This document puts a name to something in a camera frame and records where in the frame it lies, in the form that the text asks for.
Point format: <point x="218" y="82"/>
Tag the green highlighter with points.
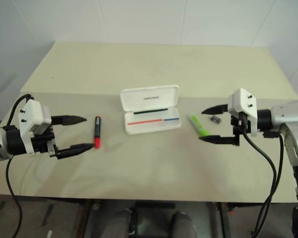
<point x="198" y="124"/>

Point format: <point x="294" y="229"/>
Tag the red and black marker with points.
<point x="97" y="134"/>

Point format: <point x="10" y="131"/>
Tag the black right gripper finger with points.
<point x="219" y="139"/>
<point x="217" y="109"/>

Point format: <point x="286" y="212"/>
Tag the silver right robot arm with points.
<point x="291" y="119"/>

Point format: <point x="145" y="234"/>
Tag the small dark eraser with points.
<point x="215" y="119"/>

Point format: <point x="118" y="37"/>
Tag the white open pencil case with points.
<point x="149" y="99"/>

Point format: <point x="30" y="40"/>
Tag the dark rounded shape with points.
<point x="125" y="223"/>
<point x="182" y="225"/>

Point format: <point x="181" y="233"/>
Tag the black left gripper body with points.
<point x="42" y="143"/>

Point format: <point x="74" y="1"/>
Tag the black pen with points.
<point x="150" y="111"/>

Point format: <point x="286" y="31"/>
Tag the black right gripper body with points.
<point x="241" y="129"/>

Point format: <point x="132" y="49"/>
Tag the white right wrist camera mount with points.
<point x="243" y="101"/>

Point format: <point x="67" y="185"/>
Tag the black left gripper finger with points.
<point x="75" y="149"/>
<point x="68" y="120"/>

